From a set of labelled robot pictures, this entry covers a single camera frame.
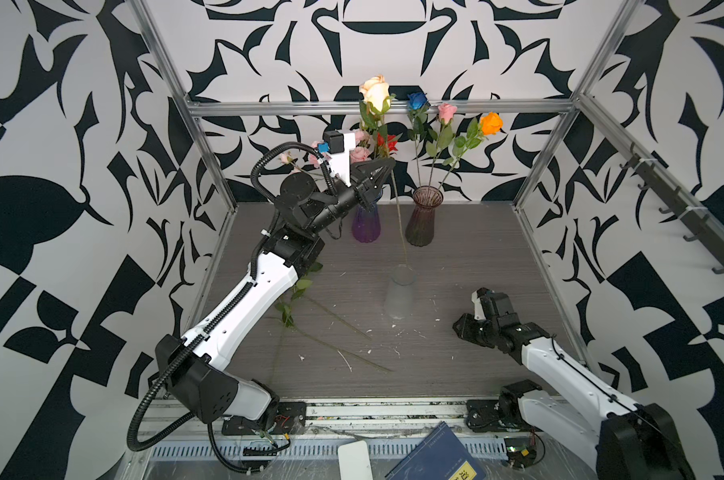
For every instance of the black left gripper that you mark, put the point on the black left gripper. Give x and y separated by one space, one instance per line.
363 184

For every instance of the large red rose stem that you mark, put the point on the large red rose stem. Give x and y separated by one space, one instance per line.
386 145

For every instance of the black wall hook rail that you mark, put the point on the black wall hook rail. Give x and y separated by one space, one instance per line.
678 203

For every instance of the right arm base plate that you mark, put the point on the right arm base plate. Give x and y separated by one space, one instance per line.
502 414

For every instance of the white rectangular device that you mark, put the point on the white rectangular device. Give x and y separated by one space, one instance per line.
354 461

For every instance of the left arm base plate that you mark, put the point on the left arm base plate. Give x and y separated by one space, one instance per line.
279 418

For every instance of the blue book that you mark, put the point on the blue book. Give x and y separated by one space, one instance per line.
441 455

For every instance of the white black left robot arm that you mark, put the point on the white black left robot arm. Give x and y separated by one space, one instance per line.
195 364

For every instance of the dark maroon glass vase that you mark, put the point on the dark maroon glass vase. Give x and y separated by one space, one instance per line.
420 230

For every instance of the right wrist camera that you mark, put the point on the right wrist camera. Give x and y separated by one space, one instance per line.
477 300

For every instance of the pink peony flower stem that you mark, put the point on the pink peony flower stem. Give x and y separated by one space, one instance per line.
363 149

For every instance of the blue rose stem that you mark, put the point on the blue rose stem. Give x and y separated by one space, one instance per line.
418 106

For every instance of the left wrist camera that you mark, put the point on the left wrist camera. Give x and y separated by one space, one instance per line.
335 149

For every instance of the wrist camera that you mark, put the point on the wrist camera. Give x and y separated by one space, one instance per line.
335 149
477 300

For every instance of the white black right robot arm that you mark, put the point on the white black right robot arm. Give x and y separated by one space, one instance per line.
615 435

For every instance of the orange pink blue rosebud stem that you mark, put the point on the orange pink blue rosebud stem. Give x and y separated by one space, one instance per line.
478 130

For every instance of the purple ribbed glass vase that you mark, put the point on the purple ribbed glass vase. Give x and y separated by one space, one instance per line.
366 227

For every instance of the clear glass vase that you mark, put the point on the clear glass vase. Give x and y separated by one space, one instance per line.
400 296

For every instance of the white and peach rosebud stem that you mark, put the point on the white and peach rosebud stem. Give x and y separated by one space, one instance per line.
376 103

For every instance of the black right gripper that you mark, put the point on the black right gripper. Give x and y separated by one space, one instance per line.
464 329

